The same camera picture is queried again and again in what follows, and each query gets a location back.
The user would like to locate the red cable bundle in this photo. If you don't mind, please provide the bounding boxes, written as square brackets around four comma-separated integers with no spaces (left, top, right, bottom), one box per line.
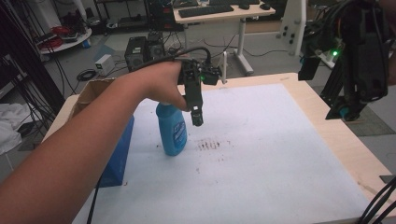
[39,25,72,50]

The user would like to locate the black metal stand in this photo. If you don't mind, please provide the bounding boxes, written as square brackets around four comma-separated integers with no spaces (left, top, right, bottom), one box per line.
[0,0,67,117]

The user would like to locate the open black computer case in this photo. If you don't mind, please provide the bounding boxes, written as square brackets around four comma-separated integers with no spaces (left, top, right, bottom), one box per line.
[146,32,166,61]

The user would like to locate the blue spray bottle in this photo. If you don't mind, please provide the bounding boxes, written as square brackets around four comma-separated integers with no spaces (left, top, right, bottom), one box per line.
[155,102,189,157]

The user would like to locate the brown cardboard box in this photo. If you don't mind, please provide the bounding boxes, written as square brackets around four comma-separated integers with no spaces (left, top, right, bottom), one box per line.
[68,77,117,120]

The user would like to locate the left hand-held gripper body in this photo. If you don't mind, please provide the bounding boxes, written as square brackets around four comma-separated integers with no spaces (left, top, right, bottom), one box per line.
[177,58,223,108]

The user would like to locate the white cloth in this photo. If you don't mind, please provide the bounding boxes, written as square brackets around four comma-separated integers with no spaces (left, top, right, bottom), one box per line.
[0,103,33,156]

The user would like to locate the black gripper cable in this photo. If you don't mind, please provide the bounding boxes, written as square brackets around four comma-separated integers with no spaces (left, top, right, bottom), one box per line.
[128,46,214,73]

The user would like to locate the wooden desk with white legs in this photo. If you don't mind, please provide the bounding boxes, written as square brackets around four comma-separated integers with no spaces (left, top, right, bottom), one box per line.
[173,3,276,77]

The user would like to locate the black keyboard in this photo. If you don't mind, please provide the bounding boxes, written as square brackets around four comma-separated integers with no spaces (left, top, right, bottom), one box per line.
[177,4,234,19]

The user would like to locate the white panel with holes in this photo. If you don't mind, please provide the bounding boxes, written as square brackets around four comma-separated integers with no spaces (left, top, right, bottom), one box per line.
[276,0,308,58]

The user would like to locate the small white post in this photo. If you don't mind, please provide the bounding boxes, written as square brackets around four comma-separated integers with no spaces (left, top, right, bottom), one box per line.
[220,50,229,85]

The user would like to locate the person's left hand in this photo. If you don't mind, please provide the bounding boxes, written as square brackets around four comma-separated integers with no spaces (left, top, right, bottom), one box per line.
[134,59,191,113]

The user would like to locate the small white box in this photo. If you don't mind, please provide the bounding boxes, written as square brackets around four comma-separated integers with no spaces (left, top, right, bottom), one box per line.
[94,53,117,77]

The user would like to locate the coiled black cable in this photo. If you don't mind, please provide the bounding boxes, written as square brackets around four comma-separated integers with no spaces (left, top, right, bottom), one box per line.
[76,68,98,83]

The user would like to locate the black computer tower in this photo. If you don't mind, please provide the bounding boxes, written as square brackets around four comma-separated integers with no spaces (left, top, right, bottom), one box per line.
[123,35,149,74]

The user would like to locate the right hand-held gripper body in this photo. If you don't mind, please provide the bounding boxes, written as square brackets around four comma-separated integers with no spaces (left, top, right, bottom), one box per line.
[297,0,394,106]

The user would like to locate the round white table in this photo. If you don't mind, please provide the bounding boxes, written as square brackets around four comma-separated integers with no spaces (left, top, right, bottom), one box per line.
[37,27,93,56]

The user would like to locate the person's right hand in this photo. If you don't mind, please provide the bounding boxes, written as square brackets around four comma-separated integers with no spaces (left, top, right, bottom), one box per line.
[377,0,396,87]

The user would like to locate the white table mat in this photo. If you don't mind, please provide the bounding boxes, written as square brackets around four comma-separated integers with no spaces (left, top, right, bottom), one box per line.
[72,82,372,224]

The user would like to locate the blue box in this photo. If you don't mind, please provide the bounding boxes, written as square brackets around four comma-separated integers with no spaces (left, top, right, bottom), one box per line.
[97,115,135,189]

